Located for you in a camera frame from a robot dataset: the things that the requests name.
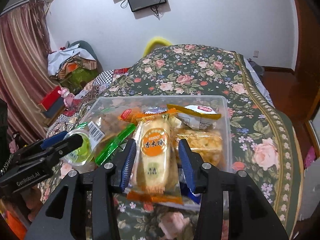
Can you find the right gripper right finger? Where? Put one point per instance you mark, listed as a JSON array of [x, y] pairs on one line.
[[186, 157]]

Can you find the floral green bedspread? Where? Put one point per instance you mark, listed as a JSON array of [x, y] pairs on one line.
[[263, 139]]

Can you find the red and black box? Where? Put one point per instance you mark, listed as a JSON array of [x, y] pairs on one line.
[[52, 103]]

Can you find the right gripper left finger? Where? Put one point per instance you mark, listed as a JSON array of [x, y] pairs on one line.
[[127, 161]]

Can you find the wooden door frame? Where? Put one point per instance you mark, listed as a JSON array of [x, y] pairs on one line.
[[307, 65]]

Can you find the clear plastic storage bin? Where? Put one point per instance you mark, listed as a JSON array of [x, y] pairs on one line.
[[152, 105]]

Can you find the pink plush toy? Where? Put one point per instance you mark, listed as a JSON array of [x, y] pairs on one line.
[[67, 96]]

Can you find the orange label rice cracker pack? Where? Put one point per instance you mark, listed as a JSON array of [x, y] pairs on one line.
[[154, 176]]

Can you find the striped maroon curtain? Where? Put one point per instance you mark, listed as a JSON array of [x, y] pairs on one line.
[[25, 46]]

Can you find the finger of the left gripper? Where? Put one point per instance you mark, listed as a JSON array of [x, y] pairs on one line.
[[49, 142], [64, 147]]

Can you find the pile of clothes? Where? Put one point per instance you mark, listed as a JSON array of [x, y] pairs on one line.
[[75, 66]]

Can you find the yellow snack mix packet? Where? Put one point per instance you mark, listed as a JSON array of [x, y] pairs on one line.
[[196, 116]]

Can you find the green edged clear cookie bag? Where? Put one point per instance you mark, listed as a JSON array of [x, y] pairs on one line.
[[106, 133]]

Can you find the green jelly cup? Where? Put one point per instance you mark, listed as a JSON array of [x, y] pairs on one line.
[[83, 154]]

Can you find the red snack packet in bin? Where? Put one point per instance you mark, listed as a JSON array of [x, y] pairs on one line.
[[131, 115]]

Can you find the yellow plush object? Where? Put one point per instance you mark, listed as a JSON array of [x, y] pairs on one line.
[[155, 42]]

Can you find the golden puffed rice cake pack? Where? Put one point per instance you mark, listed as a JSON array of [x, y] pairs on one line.
[[209, 144]]

